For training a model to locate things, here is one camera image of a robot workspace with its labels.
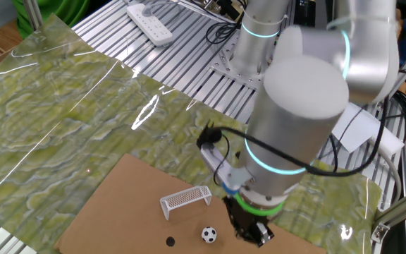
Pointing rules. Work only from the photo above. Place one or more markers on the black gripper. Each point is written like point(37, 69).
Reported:
point(245, 220)

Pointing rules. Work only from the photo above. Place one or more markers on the black and white soccer ball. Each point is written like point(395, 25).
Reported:
point(209, 234)

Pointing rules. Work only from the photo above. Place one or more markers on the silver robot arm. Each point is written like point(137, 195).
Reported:
point(294, 123)

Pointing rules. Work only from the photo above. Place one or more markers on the white mesh toy goal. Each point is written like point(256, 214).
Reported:
point(185, 197)

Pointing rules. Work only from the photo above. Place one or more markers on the brown cardboard sheet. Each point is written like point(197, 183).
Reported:
point(136, 218)

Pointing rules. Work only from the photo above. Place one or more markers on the white paper sheet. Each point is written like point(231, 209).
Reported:
point(358, 130)

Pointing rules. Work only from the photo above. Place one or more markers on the green marble pattern mat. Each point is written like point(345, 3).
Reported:
point(83, 123)

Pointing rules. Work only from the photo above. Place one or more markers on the white power strip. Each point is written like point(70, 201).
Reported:
point(150, 24)

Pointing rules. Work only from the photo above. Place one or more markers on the green fabric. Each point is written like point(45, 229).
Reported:
point(58, 10)

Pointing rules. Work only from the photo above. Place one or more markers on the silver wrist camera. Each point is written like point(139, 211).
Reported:
point(217, 162)

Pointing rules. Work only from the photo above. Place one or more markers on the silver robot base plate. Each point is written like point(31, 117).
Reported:
point(224, 63)

